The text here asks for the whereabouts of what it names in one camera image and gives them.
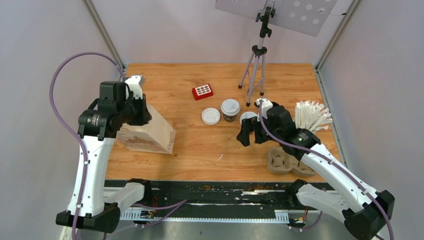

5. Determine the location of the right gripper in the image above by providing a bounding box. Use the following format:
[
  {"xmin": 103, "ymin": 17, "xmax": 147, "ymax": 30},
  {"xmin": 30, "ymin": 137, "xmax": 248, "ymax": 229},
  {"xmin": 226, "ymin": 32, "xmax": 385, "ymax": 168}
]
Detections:
[{"xmin": 236, "ymin": 114, "xmax": 282, "ymax": 147}]

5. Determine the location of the brown paper bag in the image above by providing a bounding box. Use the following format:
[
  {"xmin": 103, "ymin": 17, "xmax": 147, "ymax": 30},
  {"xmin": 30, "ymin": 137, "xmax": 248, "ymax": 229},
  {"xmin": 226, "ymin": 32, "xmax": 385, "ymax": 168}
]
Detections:
[{"xmin": 116, "ymin": 104, "xmax": 176, "ymax": 154}]

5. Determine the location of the brown coffee cup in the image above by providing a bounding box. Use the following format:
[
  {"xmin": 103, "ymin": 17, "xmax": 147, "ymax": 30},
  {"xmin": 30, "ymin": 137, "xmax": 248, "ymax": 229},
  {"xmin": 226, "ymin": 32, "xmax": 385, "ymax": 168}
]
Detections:
[{"xmin": 222, "ymin": 113, "xmax": 237, "ymax": 122}]

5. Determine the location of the white plastic cup lid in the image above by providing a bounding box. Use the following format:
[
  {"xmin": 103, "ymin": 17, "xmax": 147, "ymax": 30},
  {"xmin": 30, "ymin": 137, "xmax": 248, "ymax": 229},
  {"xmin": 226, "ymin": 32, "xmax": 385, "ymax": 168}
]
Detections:
[{"xmin": 220, "ymin": 98, "xmax": 241, "ymax": 117}]

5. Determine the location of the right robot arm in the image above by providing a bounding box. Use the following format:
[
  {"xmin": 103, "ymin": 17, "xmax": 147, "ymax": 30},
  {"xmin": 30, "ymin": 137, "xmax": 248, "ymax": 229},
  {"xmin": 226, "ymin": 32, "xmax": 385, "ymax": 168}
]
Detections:
[{"xmin": 236, "ymin": 100, "xmax": 395, "ymax": 240}]

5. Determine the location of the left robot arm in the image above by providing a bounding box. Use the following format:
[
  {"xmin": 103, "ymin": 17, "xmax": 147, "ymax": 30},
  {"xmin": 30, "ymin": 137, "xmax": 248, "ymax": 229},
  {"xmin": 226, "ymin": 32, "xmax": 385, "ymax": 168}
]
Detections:
[{"xmin": 55, "ymin": 76, "xmax": 153, "ymax": 234}]

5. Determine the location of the cardboard cup carrier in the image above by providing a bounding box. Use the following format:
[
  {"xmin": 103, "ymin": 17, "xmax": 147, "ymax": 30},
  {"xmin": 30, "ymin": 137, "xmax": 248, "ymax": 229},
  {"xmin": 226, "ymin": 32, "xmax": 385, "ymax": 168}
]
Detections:
[{"xmin": 266, "ymin": 146, "xmax": 317, "ymax": 177}]

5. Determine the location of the paper cup of straws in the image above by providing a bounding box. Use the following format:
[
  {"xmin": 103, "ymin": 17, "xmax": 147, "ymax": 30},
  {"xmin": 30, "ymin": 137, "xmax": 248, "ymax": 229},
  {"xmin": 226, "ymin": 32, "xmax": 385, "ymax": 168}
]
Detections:
[{"xmin": 293, "ymin": 100, "xmax": 333, "ymax": 133}]

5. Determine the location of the tripod stand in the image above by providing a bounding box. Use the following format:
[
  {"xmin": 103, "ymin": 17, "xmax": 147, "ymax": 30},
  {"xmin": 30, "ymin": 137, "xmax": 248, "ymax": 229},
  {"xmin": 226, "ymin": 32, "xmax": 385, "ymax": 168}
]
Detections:
[{"xmin": 238, "ymin": 5, "xmax": 276, "ymax": 107}]

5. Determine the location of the red white block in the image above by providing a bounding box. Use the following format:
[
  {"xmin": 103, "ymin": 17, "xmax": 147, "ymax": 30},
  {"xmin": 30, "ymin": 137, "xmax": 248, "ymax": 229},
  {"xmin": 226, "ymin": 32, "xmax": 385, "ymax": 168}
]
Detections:
[{"xmin": 191, "ymin": 83, "xmax": 214, "ymax": 101}]

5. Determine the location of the white perforated board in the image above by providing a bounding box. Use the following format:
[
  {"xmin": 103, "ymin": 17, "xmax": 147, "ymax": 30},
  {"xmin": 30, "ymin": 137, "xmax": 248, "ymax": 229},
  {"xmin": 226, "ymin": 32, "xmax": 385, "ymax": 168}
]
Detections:
[{"xmin": 215, "ymin": 0, "xmax": 337, "ymax": 37}]

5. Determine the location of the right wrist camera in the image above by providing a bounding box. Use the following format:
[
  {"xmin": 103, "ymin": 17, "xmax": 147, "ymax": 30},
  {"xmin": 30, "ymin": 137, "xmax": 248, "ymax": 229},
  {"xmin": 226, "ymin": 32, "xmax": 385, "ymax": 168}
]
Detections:
[{"xmin": 254, "ymin": 97, "xmax": 274, "ymax": 118}]

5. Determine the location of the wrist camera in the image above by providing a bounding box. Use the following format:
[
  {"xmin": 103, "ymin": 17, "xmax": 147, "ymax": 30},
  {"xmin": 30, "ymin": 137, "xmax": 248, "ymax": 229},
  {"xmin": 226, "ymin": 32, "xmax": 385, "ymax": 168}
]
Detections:
[
  {"xmin": 124, "ymin": 75, "xmax": 145, "ymax": 100},
  {"xmin": 254, "ymin": 97, "xmax": 274, "ymax": 118}
]

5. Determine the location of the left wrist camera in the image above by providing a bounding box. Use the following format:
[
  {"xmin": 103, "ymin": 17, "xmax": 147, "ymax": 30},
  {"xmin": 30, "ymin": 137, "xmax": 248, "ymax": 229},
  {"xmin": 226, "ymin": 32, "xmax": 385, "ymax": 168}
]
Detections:
[{"xmin": 124, "ymin": 75, "xmax": 145, "ymax": 100}]

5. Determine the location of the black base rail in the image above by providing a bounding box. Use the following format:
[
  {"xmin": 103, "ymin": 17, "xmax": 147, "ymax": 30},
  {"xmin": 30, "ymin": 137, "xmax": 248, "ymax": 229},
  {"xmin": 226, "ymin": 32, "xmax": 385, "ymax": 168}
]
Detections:
[{"xmin": 121, "ymin": 180, "xmax": 320, "ymax": 224}]

